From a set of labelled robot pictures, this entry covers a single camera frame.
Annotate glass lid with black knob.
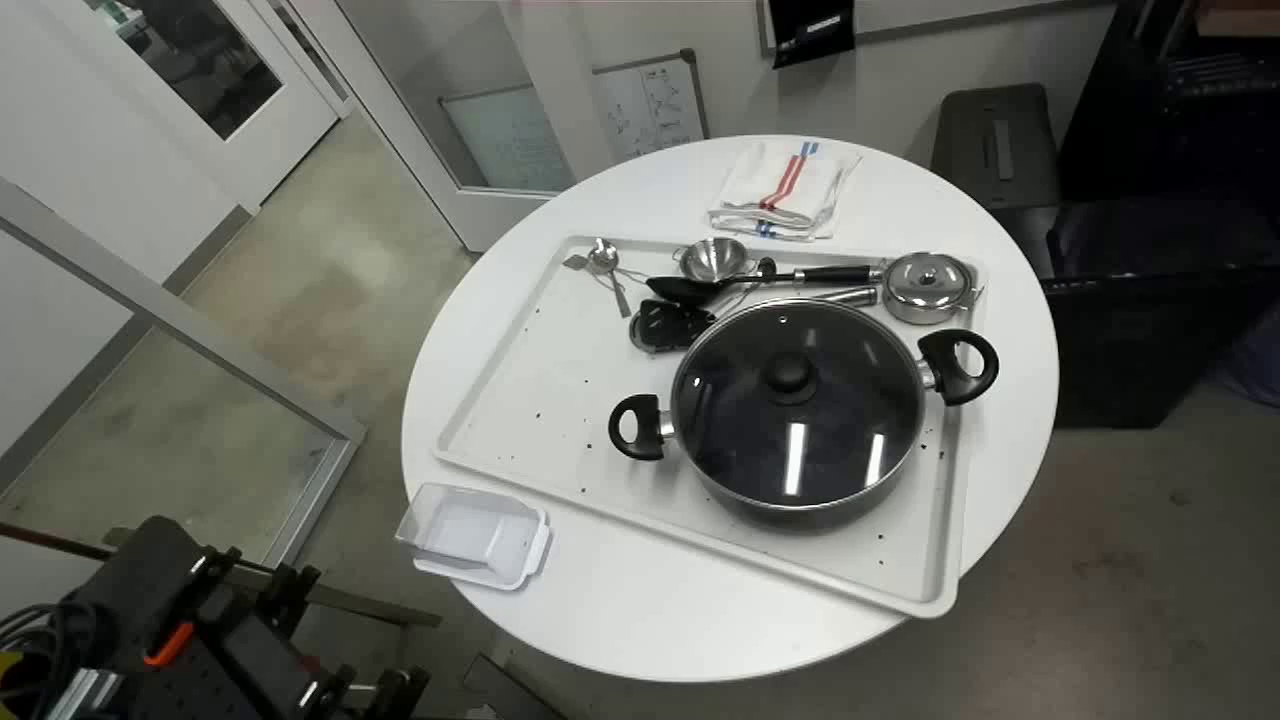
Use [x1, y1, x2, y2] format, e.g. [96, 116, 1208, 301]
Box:
[670, 302, 928, 499]

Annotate small steel strainer pot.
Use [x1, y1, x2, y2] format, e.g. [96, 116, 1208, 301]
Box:
[875, 249, 985, 326]

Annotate black measuring spoons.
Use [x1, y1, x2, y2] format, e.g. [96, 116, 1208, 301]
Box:
[627, 296, 717, 356]

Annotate white perforated tray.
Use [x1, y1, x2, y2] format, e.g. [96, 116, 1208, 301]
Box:
[434, 233, 985, 624]

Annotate small metal spoon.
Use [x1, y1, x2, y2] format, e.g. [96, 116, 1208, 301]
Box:
[562, 235, 635, 321]

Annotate steel measuring cup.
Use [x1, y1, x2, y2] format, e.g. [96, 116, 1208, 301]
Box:
[678, 235, 754, 287]

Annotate clear plastic container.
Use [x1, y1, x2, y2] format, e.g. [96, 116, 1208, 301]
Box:
[393, 481, 556, 597]

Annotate small whiteboard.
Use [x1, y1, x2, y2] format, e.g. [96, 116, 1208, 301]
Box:
[594, 48, 712, 169]

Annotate white framed glass panel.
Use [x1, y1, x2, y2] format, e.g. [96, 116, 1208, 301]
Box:
[286, 0, 603, 255]

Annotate black chair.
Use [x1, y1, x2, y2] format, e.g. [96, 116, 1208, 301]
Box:
[928, 80, 1065, 273]

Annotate white door with window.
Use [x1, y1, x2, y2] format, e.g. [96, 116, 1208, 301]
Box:
[37, 0, 345, 215]

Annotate grey framed glass partition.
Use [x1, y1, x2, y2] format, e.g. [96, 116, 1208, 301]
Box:
[0, 177, 372, 571]

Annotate black cabinet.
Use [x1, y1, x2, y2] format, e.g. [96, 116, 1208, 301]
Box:
[1043, 0, 1280, 432]

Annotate black clamp stand equipment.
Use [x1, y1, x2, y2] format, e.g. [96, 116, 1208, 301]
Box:
[0, 512, 437, 720]

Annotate black long-handled spoon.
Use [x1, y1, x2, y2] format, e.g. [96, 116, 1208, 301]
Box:
[644, 255, 885, 308]

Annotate black pot with handles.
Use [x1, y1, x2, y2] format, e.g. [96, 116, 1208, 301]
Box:
[603, 301, 1005, 518]

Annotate black wall-mounted holder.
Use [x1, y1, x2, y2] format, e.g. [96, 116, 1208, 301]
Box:
[760, 0, 859, 70]

